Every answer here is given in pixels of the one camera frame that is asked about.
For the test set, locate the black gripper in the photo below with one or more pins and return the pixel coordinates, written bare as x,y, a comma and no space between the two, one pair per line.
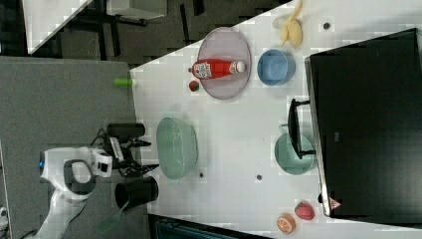
119,157

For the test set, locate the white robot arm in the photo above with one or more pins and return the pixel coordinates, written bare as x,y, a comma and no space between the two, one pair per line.
73,172

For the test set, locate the black cup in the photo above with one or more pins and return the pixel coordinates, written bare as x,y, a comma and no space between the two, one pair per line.
136,192

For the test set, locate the green spatula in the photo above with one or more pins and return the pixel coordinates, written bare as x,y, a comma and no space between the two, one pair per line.
109,223

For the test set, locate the green marker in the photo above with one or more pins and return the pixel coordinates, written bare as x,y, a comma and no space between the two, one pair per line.
123,82

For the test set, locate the small toy strawberry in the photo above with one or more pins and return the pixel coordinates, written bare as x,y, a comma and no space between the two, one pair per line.
193,86

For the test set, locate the grey mat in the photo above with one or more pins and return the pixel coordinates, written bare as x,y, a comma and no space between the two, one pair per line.
48,103

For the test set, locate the red ketchup bottle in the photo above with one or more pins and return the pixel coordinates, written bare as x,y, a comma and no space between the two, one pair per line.
208,69

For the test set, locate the grey round plate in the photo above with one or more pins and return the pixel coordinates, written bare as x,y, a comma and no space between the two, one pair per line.
228,53

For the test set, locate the green mug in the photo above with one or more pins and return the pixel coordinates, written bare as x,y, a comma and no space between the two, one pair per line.
287,158

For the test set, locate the toy orange slice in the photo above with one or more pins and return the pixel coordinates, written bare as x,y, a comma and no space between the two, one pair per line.
286,223

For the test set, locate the blue bowl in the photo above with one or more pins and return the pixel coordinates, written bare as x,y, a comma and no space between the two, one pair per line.
276,67

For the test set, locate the large toy strawberry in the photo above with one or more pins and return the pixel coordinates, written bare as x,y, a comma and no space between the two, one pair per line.
305,211

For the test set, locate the peeled toy banana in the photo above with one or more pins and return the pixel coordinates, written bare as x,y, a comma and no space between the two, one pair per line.
290,29

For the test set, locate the black toy oven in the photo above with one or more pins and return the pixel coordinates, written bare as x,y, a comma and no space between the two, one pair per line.
366,105

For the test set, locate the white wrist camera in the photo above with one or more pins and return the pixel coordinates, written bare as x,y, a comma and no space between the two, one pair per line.
102,163

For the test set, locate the black cylinder post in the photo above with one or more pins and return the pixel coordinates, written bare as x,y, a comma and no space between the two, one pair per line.
125,131

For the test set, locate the black oven door handle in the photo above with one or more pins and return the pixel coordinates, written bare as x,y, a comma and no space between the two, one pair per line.
295,130

